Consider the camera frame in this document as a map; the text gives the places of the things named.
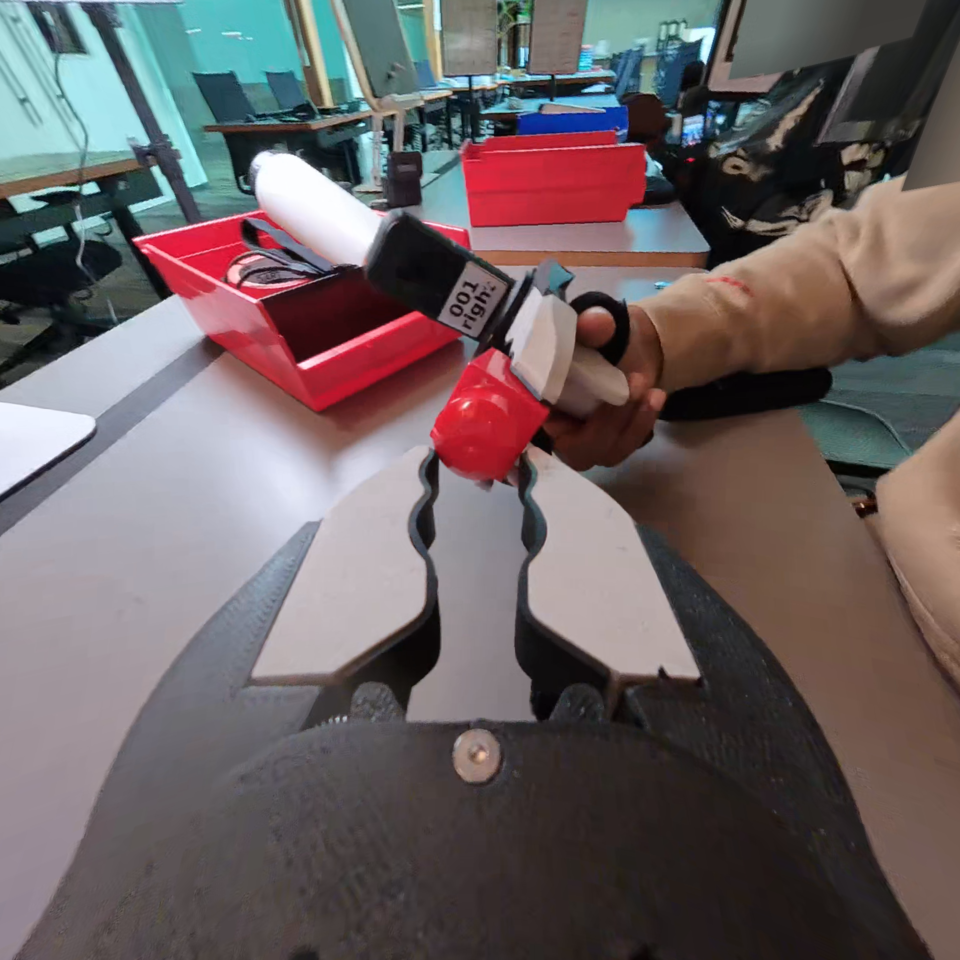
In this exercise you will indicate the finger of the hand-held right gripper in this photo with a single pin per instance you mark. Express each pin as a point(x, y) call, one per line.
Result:
point(547, 345)

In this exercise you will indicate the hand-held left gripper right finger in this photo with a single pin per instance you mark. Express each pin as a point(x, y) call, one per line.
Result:
point(607, 592)

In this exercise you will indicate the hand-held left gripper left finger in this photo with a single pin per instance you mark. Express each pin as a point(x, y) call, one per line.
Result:
point(352, 585)

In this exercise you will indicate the red toy block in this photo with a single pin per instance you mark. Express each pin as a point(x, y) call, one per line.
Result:
point(487, 427)

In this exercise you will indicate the red plastic bin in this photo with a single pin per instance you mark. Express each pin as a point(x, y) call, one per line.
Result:
point(247, 337)

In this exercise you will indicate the person's right forearm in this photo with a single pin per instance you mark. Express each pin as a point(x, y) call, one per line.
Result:
point(787, 300)

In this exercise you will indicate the person's right hand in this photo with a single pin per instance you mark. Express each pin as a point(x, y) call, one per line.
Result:
point(622, 429)

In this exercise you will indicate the small black box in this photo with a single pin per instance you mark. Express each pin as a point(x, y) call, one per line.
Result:
point(403, 180)

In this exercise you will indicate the white water bottle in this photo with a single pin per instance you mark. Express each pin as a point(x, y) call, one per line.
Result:
point(315, 206)

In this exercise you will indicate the red storage bin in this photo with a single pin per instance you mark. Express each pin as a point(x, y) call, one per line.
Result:
point(555, 184)

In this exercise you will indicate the red round disc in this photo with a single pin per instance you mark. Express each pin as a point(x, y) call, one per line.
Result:
point(255, 279)

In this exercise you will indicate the blue storage bin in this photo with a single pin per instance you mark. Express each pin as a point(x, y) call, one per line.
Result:
point(570, 124)

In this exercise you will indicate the black seat cushion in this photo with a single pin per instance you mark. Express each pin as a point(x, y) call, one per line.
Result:
point(750, 394)

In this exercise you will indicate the brown board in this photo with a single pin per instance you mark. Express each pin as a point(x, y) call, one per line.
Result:
point(559, 34)
point(469, 37)

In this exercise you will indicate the black stand pole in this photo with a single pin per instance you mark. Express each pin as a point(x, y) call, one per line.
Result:
point(141, 97)

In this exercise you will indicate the person's beige hoodie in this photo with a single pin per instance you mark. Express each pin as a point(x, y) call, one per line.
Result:
point(930, 540)

